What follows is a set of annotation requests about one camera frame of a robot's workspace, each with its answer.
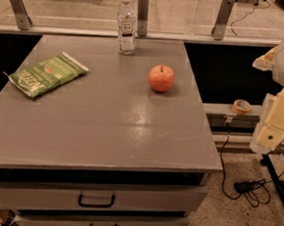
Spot right metal railing bracket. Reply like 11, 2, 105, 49
212, 0, 234, 41

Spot black metal stand leg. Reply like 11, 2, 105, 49
260, 154, 284, 206

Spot green jalapeno chip bag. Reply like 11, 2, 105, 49
6, 52, 88, 99

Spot middle metal railing bracket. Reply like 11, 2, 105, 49
137, 0, 149, 36

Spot red apple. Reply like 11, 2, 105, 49
149, 65, 175, 93

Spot black power cable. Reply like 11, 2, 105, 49
214, 121, 284, 210

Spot orange tape roll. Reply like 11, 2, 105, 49
232, 99, 252, 115

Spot metal railing bracket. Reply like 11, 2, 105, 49
137, 0, 149, 36
10, 0, 33, 30
212, 0, 234, 41

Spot black floor cable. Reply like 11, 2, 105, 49
228, 0, 272, 39

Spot grey drawer cabinet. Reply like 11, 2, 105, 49
0, 35, 221, 226

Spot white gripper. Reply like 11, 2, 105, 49
250, 46, 284, 155

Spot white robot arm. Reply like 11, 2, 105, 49
250, 39, 284, 155

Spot clear water bottle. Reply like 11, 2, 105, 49
117, 0, 136, 55

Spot black upper drawer handle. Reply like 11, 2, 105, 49
77, 194, 116, 208

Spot left metal railing bracket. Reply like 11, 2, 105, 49
10, 0, 33, 30

